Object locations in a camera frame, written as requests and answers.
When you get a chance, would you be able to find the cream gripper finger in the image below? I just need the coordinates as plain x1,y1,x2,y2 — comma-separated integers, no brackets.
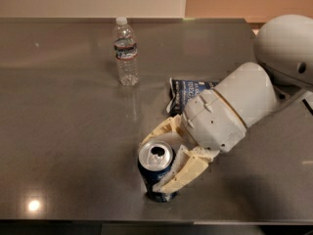
141,115,183,145
153,145,219,194

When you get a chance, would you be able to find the blue pepsi can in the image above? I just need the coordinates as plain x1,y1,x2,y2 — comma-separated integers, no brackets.
138,140,177,203

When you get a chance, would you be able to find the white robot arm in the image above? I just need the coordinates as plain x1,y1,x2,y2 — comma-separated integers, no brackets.
139,15,313,194

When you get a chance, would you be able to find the blue kettle chips bag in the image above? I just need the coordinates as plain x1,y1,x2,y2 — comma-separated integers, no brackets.
166,78,217,117

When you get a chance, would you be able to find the clear plastic water bottle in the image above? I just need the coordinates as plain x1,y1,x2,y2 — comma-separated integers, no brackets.
113,17,139,86

